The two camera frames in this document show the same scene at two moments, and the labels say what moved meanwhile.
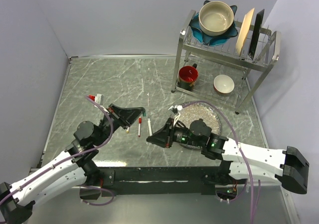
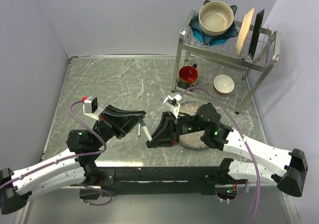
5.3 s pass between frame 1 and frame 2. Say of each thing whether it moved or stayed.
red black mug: stayed
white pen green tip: moved
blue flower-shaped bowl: stayed
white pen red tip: stayed
